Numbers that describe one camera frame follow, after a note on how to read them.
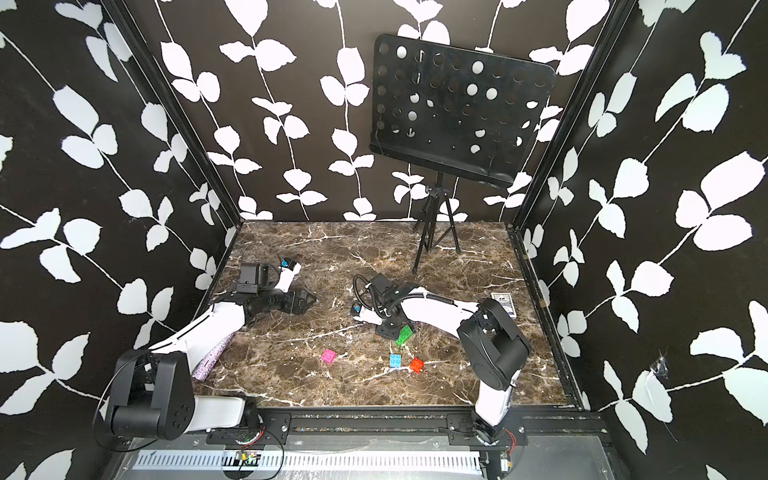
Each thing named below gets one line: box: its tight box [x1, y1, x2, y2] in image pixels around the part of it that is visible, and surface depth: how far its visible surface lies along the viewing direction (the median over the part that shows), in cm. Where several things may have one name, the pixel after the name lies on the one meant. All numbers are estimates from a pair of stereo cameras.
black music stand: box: [369, 34, 556, 273], surface depth 67 cm
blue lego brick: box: [389, 354, 403, 368], surface depth 86 cm
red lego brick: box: [409, 357, 425, 374], surface depth 85 cm
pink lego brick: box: [322, 348, 337, 364], surface depth 87 cm
